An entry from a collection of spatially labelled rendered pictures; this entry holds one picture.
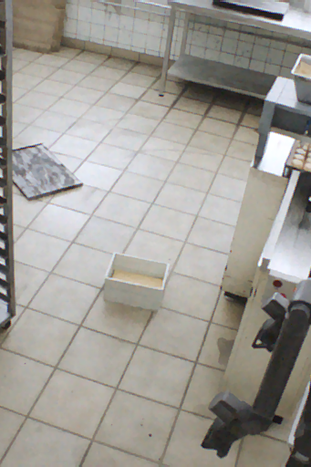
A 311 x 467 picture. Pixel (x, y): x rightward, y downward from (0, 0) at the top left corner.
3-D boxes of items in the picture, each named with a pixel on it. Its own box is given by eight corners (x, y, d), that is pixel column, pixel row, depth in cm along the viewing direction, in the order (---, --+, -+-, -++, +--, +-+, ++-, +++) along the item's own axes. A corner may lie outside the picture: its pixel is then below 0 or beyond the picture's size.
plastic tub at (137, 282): (165, 285, 328) (169, 263, 318) (159, 313, 310) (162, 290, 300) (111, 275, 329) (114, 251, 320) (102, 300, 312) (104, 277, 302)
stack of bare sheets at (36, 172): (-8, 158, 411) (-9, 154, 409) (42, 146, 433) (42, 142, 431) (28, 201, 375) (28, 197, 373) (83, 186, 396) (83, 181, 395)
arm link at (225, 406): (265, 430, 139) (275, 404, 145) (231, 399, 138) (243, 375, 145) (235, 445, 146) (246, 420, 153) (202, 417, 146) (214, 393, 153)
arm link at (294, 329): (315, 315, 115) (326, 283, 123) (287, 304, 116) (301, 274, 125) (264, 441, 140) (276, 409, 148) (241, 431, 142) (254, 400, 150)
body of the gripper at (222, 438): (203, 442, 150) (221, 433, 146) (218, 415, 158) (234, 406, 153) (222, 459, 151) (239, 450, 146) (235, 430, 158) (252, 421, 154)
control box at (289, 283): (262, 296, 223) (271, 268, 215) (322, 316, 218) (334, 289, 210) (259, 303, 220) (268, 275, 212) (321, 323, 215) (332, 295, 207)
